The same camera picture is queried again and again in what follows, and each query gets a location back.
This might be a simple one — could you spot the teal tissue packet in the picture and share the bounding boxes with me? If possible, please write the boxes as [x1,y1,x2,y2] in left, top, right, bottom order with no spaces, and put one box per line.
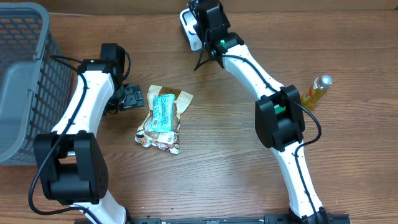
[149,94,175,133]

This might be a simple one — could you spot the brown white snack bag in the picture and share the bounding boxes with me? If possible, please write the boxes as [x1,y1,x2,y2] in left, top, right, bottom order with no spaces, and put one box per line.
[135,85,193,155]

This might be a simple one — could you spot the yellow dish soap bottle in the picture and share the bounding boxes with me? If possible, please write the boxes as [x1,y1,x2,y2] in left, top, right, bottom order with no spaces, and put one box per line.
[301,75,333,110]

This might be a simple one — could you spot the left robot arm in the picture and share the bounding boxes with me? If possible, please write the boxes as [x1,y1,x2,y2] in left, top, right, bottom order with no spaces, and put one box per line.
[28,43,144,223]

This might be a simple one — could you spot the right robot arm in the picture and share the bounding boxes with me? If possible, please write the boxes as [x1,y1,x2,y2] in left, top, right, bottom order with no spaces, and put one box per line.
[187,1,329,223]

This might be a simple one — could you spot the grey plastic shopping basket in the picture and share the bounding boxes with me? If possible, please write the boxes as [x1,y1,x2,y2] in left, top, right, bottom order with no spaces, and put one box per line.
[1,2,73,166]

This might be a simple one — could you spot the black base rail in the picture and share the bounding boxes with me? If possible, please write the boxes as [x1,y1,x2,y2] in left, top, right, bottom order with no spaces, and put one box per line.
[74,213,351,224]

